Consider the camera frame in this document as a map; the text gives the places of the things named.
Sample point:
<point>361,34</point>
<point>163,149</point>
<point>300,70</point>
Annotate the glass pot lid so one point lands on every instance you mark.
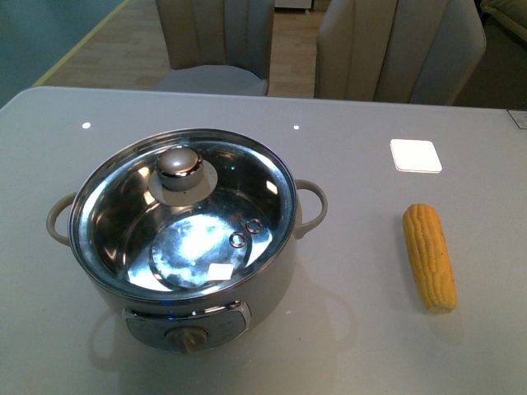
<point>141,241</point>

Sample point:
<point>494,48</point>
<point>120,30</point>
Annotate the yellow corn cob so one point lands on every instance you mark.
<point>429,259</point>

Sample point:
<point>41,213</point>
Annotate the white electric cooking pot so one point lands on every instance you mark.
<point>216,318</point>

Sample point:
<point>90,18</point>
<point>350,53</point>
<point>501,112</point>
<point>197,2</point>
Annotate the left beige upholstered chair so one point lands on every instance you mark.
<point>217,47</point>

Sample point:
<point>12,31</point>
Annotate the beige upholstered chair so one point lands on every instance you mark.
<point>412,52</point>
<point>217,47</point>

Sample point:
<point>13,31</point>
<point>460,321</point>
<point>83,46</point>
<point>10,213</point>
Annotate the right beige upholstered chair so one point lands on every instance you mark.
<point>412,52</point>

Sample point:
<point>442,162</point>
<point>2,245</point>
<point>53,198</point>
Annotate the label sticker on table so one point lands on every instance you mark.
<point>519,117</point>

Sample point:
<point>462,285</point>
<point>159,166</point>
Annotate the beige sofa cushion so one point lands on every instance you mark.
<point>511,13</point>

